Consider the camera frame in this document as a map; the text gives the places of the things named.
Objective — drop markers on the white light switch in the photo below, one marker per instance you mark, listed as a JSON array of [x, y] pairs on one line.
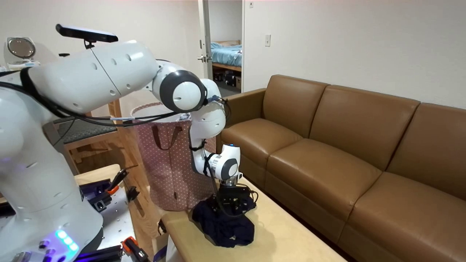
[[268, 40]]

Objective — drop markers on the pink patterned laundry bag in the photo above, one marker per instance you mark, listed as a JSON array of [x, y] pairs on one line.
[[164, 146]]

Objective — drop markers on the black orange clamp tool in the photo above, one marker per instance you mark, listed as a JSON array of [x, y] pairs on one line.
[[99, 193]]

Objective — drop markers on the round mirror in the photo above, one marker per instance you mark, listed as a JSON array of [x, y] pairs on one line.
[[21, 47]]

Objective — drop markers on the bed with blue cover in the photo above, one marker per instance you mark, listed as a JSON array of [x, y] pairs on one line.
[[226, 55]]

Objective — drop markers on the navy blue tank top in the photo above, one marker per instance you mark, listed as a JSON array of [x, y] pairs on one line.
[[225, 226]]

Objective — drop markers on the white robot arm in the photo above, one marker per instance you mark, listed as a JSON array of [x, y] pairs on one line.
[[53, 220]]

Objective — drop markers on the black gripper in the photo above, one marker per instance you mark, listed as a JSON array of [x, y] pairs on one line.
[[235, 200]]

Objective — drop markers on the wooden chair grey cushion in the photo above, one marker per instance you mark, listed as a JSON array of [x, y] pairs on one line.
[[89, 146]]

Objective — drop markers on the beige coffee table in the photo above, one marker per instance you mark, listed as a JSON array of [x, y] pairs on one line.
[[279, 236]]

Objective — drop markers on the brown leather sofa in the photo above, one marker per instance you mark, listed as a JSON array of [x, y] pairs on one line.
[[381, 177]]

